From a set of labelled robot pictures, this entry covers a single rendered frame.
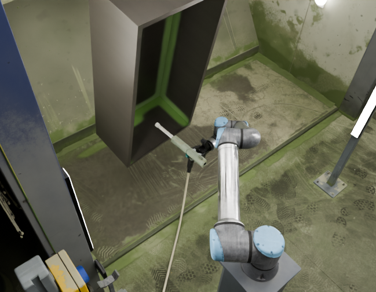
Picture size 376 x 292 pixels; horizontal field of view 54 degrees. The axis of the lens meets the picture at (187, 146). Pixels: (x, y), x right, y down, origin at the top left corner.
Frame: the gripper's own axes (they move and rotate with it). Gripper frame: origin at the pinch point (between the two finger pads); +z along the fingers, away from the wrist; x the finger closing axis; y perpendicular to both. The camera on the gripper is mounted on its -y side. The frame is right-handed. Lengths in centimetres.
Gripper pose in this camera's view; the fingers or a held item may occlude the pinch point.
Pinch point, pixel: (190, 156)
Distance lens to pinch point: 254.3
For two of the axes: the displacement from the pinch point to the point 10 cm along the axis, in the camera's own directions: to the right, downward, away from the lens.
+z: -6.9, 4.5, -5.7
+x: -7.1, -5.8, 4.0
